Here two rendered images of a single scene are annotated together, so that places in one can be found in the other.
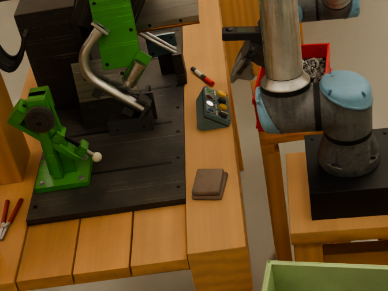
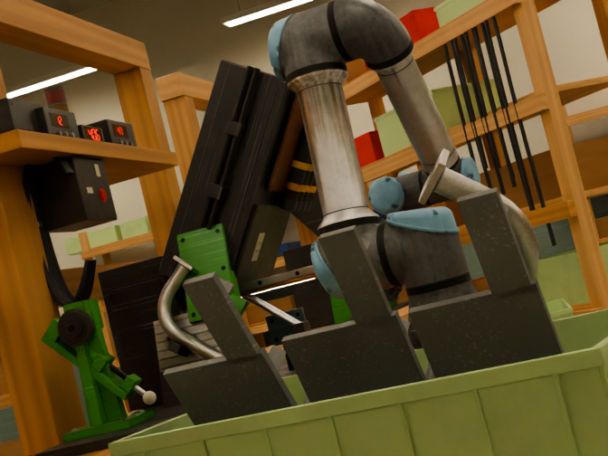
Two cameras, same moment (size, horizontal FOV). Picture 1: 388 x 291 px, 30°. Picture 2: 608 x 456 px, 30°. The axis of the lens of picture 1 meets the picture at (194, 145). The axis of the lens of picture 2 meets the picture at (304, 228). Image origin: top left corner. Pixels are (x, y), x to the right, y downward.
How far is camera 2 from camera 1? 127 cm
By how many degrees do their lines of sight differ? 40
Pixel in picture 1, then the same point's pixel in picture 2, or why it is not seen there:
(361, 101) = (432, 220)
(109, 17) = (199, 255)
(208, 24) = not seen: hidden behind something
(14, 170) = (51, 428)
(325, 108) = (390, 237)
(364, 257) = not seen: outside the picture
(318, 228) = not seen: hidden behind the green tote
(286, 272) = (296, 390)
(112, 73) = (201, 329)
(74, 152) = (118, 385)
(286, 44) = (334, 162)
